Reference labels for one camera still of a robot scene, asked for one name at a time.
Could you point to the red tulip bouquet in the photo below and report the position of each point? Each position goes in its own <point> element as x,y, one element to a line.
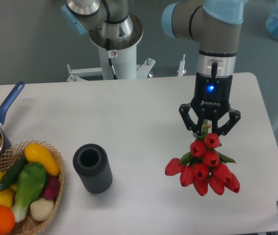
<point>203,166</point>

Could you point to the dark green cucumber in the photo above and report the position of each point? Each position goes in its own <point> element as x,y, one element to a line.
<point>11,175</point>

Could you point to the dark grey ribbed vase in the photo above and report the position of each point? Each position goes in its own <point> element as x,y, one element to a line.
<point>91,163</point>

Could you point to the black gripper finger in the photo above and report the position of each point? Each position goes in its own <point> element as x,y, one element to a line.
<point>196,128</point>
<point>234,117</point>

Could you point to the white garlic bulb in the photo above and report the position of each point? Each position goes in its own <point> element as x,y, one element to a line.
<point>41,209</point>

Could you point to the purple red radish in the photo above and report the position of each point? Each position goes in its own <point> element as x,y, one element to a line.
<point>52,188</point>

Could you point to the orange fruit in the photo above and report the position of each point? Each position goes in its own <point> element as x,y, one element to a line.
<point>7,220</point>

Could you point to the yellow squash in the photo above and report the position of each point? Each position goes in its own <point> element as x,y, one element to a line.
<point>35,152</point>

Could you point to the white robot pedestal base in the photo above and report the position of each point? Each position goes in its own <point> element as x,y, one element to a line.
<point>115,64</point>

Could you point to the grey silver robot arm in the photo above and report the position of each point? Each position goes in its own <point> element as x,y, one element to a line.
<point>214,24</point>

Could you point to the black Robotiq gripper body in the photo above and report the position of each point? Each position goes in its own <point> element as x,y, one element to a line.
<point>211,97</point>

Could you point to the green bok choy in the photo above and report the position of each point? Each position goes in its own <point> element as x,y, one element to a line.
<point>30,184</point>

